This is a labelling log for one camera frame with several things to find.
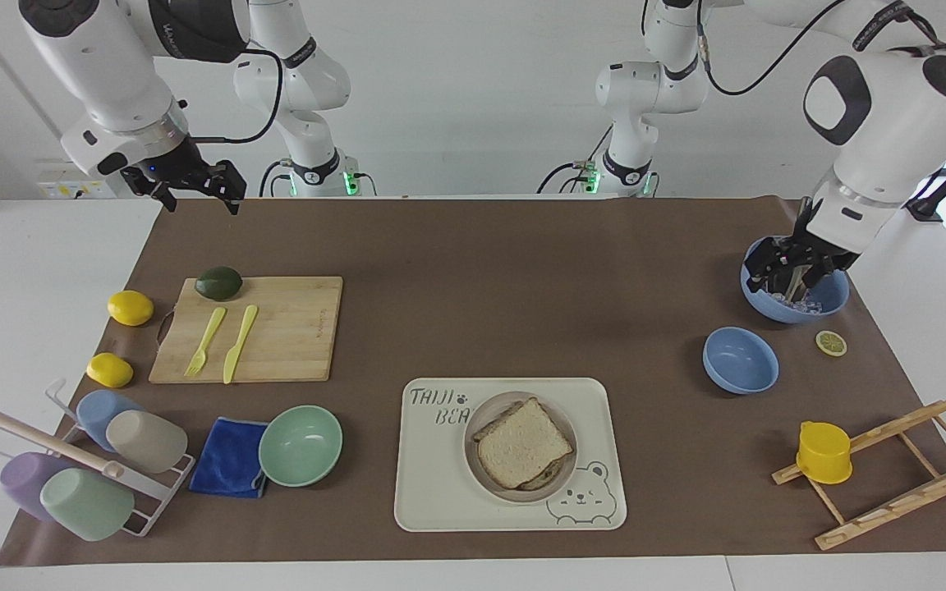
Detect clear ice cubes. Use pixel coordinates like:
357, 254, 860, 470
773, 289, 831, 319

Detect yellow cup with handle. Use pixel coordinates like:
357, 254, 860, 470
795, 420, 854, 485

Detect bread slice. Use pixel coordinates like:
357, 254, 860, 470
473, 399, 577, 493
473, 397, 575, 491

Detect blue plastic cup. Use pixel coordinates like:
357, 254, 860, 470
76, 389, 145, 452

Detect large blue bowl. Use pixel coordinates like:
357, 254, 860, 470
739, 236, 852, 324

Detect mint green plastic cup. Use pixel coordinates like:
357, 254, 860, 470
39, 468, 136, 543

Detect white wall socket box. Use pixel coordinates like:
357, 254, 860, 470
35, 162, 117, 200

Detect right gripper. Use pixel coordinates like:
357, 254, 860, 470
120, 136, 249, 217

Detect blue folded cloth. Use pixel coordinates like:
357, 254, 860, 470
188, 417, 271, 500

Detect black cable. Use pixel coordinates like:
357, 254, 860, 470
696, 0, 852, 97
258, 158, 296, 198
192, 48, 286, 146
536, 123, 615, 196

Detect white wire cup rack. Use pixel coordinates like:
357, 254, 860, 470
0, 378, 196, 539

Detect purple plastic cup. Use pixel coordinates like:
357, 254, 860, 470
0, 451, 80, 524

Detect yellow lemon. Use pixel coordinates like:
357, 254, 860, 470
85, 352, 135, 389
107, 290, 155, 328

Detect dark green avocado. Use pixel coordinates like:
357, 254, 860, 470
195, 266, 244, 303

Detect cream tray with bear print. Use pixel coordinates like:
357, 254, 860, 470
393, 377, 629, 534

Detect beige round plate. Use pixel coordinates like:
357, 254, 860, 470
462, 391, 580, 505

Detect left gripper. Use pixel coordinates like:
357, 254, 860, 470
743, 196, 861, 301

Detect mint green bowl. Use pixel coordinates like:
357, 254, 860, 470
257, 405, 344, 488

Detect beige plastic cup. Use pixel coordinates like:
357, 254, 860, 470
105, 410, 190, 474

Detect small blue bowl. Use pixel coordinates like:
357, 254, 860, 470
702, 327, 781, 396

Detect yellow-green plastic fork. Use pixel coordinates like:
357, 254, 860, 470
184, 306, 228, 379

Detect wooden folding rack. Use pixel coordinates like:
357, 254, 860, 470
771, 385, 946, 552

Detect yellow-green plastic knife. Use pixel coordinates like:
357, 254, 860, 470
222, 305, 260, 386

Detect wooden cutting board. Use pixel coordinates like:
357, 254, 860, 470
149, 276, 344, 385

